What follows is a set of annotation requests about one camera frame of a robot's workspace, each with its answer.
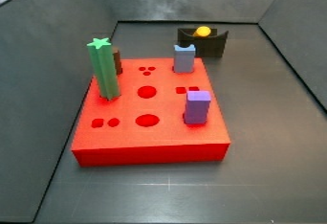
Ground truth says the black curved fixture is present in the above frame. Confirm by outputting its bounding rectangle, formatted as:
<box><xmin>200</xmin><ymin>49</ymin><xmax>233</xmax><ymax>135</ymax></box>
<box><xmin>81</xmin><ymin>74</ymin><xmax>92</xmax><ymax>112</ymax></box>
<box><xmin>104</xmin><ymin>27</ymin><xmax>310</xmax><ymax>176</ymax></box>
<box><xmin>177</xmin><ymin>28</ymin><xmax>228</xmax><ymax>57</ymax></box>

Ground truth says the brown cylinder peg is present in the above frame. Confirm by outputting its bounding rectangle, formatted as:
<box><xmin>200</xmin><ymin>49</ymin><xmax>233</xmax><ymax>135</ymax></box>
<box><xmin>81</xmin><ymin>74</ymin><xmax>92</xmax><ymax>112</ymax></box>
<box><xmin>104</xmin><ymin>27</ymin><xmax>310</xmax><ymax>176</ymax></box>
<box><xmin>112</xmin><ymin>47</ymin><xmax>122</xmax><ymax>76</ymax></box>

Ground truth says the red peg board block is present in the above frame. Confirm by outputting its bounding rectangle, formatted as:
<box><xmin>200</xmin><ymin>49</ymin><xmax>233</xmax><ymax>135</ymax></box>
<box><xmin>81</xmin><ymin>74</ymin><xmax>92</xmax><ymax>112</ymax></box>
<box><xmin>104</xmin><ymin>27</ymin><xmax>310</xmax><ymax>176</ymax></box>
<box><xmin>70</xmin><ymin>58</ymin><xmax>230</xmax><ymax>167</ymax></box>

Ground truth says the green star peg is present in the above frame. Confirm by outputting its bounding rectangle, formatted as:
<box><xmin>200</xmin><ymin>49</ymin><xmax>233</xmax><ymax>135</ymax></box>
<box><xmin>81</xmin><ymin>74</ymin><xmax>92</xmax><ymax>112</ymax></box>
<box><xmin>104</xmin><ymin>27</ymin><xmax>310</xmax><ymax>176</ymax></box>
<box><xmin>86</xmin><ymin>37</ymin><xmax>120</xmax><ymax>101</ymax></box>

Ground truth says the yellow oval peg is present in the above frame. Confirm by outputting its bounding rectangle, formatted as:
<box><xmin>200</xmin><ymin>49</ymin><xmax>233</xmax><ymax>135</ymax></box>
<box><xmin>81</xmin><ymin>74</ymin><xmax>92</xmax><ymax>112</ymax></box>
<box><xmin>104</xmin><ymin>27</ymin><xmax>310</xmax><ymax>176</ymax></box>
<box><xmin>193</xmin><ymin>26</ymin><xmax>210</xmax><ymax>37</ymax></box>

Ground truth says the blue notched peg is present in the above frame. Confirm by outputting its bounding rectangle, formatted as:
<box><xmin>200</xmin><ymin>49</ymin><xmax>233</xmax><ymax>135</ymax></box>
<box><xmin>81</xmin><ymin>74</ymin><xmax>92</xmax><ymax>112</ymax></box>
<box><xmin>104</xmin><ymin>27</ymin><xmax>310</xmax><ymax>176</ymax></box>
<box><xmin>173</xmin><ymin>45</ymin><xmax>194</xmax><ymax>73</ymax></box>

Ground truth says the purple square peg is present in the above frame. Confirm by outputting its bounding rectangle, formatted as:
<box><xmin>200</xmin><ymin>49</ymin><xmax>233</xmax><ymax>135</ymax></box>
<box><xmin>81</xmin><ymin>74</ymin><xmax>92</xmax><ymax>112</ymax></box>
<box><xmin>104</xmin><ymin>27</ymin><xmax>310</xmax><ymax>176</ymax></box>
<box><xmin>184</xmin><ymin>91</ymin><xmax>210</xmax><ymax>124</ymax></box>

